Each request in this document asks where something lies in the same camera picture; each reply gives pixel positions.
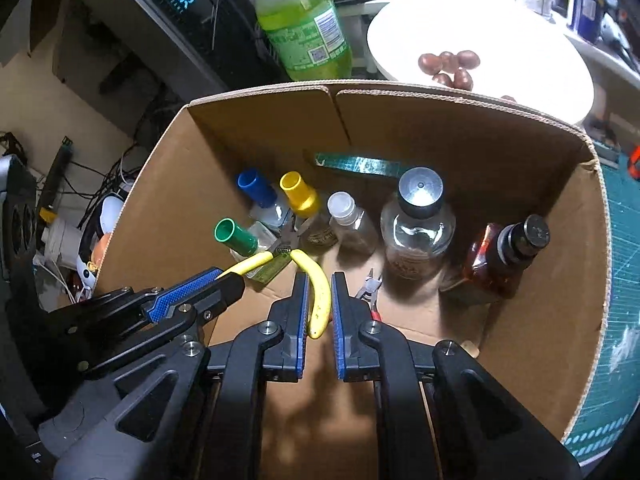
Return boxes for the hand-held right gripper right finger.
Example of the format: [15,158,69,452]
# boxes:
[331,271,581,480]

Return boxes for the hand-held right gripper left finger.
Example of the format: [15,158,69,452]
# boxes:
[112,272,311,480]

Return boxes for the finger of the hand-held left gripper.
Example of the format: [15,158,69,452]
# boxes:
[45,267,223,341]
[75,275,247,381]

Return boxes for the yellow handled pliers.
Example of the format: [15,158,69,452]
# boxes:
[216,210,332,339]

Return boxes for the red handled nippers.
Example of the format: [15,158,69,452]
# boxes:
[356,268,383,322]

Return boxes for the brown cardboard box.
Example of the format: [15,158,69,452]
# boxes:
[92,80,615,453]

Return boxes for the green cap small bottle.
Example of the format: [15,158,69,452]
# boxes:
[214,217,281,281]

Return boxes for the penguin plush toy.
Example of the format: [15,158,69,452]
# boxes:
[75,192,126,291]

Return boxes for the clear small white cap bottle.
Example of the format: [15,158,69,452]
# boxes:
[327,191,379,256]

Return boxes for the blue cap small bottle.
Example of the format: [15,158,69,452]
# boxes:
[237,170,291,228]

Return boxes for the clear bottle silver cap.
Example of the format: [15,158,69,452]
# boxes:
[380,166,457,281]

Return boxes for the yellow cap small bottle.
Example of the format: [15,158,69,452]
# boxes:
[279,171,341,253]

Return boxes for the green mat strip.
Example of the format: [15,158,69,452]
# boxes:
[315,152,416,178]

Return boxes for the black power strip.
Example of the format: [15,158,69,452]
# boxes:
[37,135,73,221]

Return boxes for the amber bottle black cap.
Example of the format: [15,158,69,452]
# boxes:
[440,214,552,306]

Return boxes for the black fan device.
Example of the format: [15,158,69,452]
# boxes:
[0,155,41,281]

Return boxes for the cluster of brown chestnuts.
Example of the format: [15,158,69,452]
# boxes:
[417,50,518,103]

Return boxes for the green soda bottle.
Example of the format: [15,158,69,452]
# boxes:
[252,0,353,82]

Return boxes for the green cutting mat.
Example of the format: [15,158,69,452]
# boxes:
[565,125,640,466]

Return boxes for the black computer case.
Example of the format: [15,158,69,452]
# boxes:
[52,0,281,93]

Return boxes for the white riser shelf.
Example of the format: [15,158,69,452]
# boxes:
[550,10,640,91]

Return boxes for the white blue robot model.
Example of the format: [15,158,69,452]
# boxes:
[600,10,640,71]

